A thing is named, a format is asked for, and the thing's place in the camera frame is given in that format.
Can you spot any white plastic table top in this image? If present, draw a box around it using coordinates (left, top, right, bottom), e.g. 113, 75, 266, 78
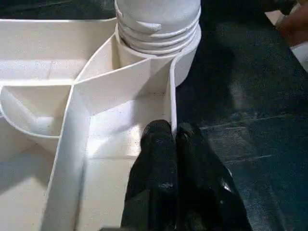
0, 18, 203, 231

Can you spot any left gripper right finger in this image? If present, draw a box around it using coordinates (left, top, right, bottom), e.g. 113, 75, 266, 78
175, 122, 252, 231

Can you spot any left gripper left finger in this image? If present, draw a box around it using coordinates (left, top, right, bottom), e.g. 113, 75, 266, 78
119, 120, 180, 231

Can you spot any white plastic table leg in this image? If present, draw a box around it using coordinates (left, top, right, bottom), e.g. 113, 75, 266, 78
115, 0, 202, 55

